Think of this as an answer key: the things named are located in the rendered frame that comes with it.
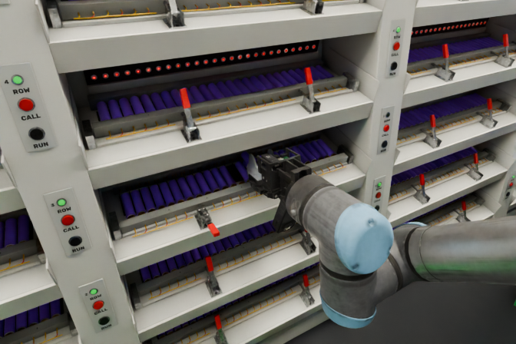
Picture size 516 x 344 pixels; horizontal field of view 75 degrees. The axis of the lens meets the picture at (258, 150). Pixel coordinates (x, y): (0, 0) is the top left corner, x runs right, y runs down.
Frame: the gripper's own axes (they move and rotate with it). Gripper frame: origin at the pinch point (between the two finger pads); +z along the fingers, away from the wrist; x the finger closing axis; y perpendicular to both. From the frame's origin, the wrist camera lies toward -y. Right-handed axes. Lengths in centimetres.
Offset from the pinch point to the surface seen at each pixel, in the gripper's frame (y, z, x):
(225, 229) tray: -8.3, -7.2, 11.7
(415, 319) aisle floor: -61, -15, -45
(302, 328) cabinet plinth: -58, -1, -10
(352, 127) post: 4.6, -2.1, -27.2
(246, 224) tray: -9.1, -6.9, 6.6
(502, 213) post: -47, -6, -103
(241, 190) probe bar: -2.5, -3.3, 5.5
